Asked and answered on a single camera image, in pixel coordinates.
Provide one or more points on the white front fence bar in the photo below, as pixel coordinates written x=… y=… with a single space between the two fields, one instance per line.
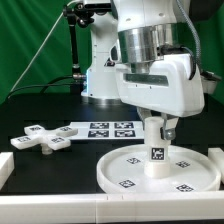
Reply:
x=111 y=208

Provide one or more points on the white marker plate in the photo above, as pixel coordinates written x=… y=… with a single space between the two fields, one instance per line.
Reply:
x=108 y=130

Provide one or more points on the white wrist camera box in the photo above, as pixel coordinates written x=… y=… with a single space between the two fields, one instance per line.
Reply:
x=209 y=81

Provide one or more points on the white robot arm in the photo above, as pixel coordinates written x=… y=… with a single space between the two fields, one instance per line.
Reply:
x=137 y=59

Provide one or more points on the white left fence block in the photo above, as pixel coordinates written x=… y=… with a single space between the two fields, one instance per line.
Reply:
x=6 y=167

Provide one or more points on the white fence block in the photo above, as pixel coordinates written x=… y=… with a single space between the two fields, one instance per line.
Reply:
x=6 y=167
x=216 y=155

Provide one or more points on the white cross-shaped table base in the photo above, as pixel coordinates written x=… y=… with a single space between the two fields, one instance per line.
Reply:
x=50 y=140

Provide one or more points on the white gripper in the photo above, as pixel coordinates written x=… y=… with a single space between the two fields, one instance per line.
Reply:
x=165 y=88

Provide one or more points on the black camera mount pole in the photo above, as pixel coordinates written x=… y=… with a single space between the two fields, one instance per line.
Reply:
x=76 y=16

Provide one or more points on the white right fence block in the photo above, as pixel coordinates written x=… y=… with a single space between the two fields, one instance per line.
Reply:
x=216 y=155

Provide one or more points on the white round table top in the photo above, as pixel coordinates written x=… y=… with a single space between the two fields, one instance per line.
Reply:
x=138 y=169

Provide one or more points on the green backdrop curtain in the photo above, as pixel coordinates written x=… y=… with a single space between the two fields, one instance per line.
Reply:
x=35 y=45

